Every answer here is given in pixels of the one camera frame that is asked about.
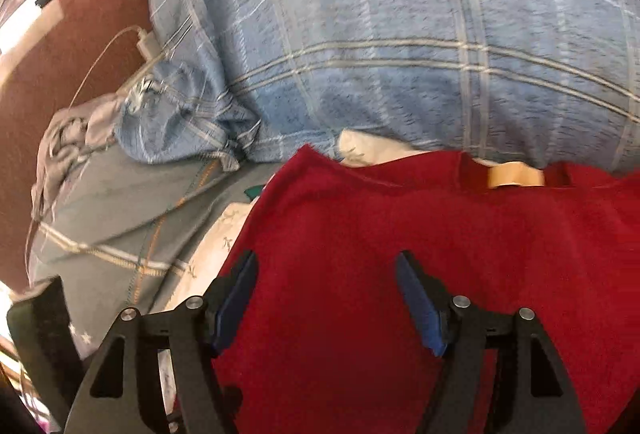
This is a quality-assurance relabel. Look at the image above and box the grey plaid bedding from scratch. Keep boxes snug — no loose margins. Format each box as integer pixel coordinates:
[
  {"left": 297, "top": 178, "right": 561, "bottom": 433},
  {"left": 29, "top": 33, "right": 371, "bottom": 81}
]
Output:
[{"left": 27, "top": 145, "right": 282, "bottom": 362}]

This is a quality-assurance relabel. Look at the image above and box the white charger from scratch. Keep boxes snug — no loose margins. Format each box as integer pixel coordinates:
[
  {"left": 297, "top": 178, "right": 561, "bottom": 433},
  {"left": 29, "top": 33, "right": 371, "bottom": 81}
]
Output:
[{"left": 137, "top": 29, "right": 165, "bottom": 61}]

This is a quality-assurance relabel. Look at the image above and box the red knit sweater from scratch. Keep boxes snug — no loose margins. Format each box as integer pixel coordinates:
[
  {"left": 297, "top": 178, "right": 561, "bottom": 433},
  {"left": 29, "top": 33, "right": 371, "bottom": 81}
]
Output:
[{"left": 210, "top": 143, "right": 640, "bottom": 434}]

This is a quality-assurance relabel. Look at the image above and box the white charging cable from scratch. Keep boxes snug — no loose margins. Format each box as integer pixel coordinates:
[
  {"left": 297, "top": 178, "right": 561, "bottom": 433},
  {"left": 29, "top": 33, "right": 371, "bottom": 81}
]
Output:
[{"left": 69, "top": 26, "right": 147, "bottom": 109}]

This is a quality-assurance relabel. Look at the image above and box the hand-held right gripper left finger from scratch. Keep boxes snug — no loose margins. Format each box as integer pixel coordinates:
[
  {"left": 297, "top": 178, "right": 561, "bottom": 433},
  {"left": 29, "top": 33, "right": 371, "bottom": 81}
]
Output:
[{"left": 64, "top": 248, "right": 260, "bottom": 434}]

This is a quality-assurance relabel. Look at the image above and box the grey crumpled cloth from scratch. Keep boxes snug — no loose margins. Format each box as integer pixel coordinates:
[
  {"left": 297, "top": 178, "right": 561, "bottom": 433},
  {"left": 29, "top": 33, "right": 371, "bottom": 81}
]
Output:
[{"left": 30, "top": 95, "right": 132, "bottom": 221}]

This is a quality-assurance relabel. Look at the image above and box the white floral bedsheet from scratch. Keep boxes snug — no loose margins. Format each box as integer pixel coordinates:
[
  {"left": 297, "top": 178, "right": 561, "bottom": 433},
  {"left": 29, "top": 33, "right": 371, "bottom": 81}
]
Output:
[{"left": 157, "top": 129, "right": 418, "bottom": 434}]

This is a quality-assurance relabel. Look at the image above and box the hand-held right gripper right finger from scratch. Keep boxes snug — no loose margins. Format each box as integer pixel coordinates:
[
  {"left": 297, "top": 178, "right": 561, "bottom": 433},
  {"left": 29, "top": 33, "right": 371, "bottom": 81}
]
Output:
[{"left": 395, "top": 250, "right": 589, "bottom": 434}]

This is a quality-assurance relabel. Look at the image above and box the brown headboard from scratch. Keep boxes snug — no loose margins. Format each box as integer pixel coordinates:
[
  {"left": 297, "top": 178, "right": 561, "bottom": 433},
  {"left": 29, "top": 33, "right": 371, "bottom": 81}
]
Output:
[{"left": 0, "top": 0, "right": 162, "bottom": 297}]

